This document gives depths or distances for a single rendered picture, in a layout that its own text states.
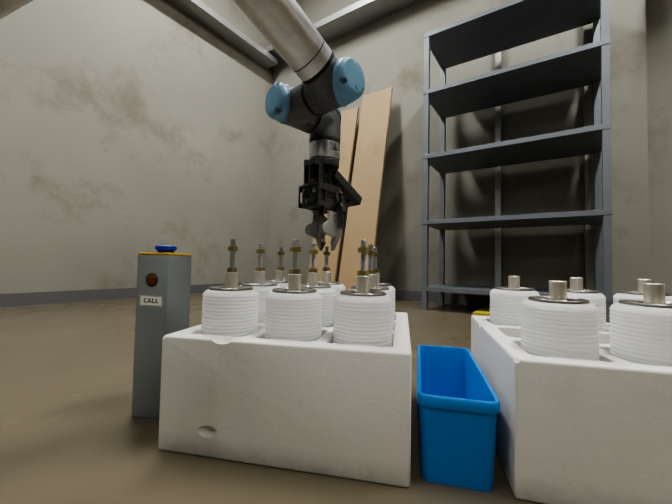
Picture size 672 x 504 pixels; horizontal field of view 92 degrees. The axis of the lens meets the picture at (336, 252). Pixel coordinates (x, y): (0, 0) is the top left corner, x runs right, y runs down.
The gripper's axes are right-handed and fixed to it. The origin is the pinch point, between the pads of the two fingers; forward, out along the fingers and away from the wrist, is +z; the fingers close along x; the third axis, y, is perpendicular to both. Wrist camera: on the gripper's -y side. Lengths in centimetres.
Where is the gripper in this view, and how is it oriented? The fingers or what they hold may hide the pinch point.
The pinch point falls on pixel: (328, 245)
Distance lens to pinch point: 79.9
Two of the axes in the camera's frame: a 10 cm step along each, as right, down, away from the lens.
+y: -6.6, -0.4, -7.5
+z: -0.2, 10.0, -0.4
